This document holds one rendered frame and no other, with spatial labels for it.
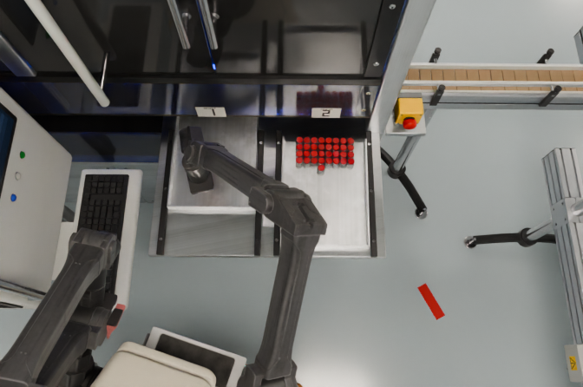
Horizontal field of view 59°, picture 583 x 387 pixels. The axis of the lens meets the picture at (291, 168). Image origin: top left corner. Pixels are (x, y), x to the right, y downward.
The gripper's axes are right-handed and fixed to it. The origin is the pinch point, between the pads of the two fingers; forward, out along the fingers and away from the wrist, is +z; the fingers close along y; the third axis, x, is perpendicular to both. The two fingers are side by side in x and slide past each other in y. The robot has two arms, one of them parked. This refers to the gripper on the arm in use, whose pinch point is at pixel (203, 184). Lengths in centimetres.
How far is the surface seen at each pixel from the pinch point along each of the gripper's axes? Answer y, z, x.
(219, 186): -0.3, 4.2, -4.1
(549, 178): -13, 44, -129
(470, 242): -25, 88, -107
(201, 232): -13.2, 4.3, 3.7
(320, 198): -11.3, 3.8, -33.5
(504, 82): 9, -5, -98
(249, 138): 13.4, 4.2, -16.6
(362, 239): -26.7, 3.6, -42.1
